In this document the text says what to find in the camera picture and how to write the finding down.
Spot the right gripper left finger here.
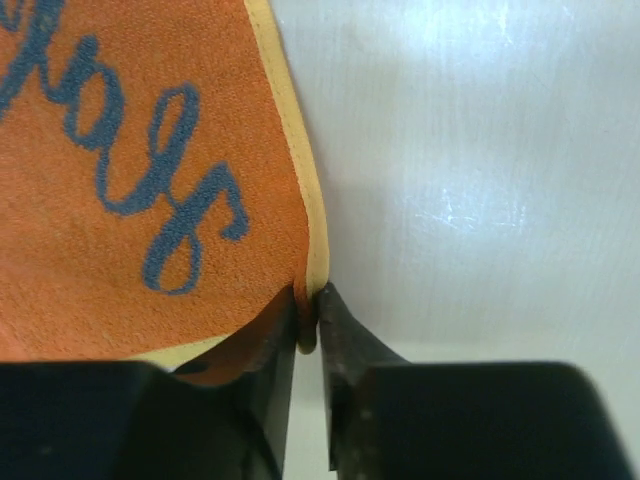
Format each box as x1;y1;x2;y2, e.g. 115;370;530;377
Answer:
1;288;298;479

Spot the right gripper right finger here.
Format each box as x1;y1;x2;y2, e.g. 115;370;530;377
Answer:
317;287;633;479

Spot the orange towel with grey spots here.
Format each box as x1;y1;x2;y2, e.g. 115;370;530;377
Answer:
1;1;329;366

